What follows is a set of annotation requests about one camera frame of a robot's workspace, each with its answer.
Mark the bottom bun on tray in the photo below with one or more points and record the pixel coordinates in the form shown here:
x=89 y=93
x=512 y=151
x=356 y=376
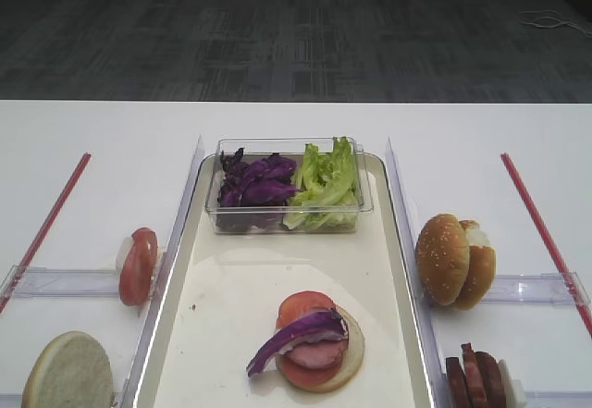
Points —
x=352 y=358

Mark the sesame bun top front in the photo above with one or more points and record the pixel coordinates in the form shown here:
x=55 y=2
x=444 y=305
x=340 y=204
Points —
x=442 y=257

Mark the clear bun holder rail right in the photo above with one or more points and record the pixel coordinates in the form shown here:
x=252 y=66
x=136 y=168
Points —
x=548 y=289

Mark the white pusher block meat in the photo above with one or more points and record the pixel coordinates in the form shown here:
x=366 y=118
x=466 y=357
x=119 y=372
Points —
x=511 y=382

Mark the right red strip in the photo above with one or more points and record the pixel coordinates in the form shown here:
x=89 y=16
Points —
x=554 y=252

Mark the cream metal tray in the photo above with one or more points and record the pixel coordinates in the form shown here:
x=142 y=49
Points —
x=222 y=300

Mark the bacon slice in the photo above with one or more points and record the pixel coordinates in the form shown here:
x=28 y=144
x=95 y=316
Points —
x=473 y=377

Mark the green lettuce leaves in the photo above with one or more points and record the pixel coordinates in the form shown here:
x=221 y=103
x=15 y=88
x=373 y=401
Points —
x=325 y=180

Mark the purple cabbage leaf piece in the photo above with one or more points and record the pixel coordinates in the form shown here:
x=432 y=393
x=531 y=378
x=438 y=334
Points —
x=317 y=326

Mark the red strip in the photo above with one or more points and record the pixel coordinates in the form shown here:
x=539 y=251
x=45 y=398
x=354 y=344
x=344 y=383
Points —
x=44 y=232
x=554 y=252

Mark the left clear long rail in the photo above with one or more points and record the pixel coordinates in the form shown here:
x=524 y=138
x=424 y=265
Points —
x=161 y=285

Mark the upper tomato slice on tray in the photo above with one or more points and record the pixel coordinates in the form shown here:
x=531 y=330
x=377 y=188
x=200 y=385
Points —
x=300 y=304

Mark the left red strip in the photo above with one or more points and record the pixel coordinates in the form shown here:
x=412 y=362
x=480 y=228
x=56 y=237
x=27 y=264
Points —
x=44 y=232

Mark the dark sausage slice rear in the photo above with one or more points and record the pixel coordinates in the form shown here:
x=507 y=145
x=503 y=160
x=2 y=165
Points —
x=492 y=380

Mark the dark sausage slice front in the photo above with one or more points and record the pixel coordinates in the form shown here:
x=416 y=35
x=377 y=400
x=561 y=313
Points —
x=457 y=383

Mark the purple cabbage leaves pile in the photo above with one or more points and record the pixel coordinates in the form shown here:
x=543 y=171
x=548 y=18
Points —
x=262 y=183

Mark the dark sausage slice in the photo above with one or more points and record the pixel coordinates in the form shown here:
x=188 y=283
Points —
x=457 y=383
x=492 y=380

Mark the ham slice on tray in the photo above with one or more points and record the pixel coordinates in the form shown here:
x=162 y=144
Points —
x=320 y=355

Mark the upright pale bun half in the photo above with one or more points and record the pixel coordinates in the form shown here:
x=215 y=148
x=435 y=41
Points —
x=73 y=370

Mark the clear meat holder rail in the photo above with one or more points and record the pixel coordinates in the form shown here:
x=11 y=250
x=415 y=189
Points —
x=550 y=399

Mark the clear tomato holder rail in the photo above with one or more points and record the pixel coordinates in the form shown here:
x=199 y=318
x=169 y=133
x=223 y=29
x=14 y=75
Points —
x=63 y=283

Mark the sesame bun half rear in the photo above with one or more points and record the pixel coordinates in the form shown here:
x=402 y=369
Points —
x=482 y=266

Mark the upright tomato slice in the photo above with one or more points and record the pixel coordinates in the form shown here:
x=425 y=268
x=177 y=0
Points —
x=135 y=279

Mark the clear plastic salad container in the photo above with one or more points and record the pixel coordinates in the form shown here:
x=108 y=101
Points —
x=293 y=148

